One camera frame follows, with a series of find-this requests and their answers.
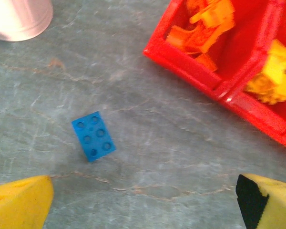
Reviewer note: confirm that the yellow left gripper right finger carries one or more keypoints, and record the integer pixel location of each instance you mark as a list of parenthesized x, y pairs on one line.
[(281, 210)]

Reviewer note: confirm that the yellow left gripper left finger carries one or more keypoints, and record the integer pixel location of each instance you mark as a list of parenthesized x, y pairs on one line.
[(19, 205)]

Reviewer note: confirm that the long yellow lego brick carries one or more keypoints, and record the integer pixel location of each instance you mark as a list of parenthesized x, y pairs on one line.
[(280, 66)]

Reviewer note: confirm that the orange lego piece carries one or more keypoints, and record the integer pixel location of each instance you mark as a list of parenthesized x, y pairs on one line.
[(206, 62), (181, 35)]

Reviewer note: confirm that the orange lego wheel chassis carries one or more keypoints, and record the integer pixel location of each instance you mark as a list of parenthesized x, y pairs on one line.
[(214, 14)]

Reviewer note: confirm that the red plastic bin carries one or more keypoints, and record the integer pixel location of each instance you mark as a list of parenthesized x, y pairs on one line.
[(259, 114), (186, 69)]

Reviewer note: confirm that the blue lego brick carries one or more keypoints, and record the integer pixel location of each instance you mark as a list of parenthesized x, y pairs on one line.
[(93, 136)]

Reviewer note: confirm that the pink cup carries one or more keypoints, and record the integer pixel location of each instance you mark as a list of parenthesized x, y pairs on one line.
[(19, 19)]

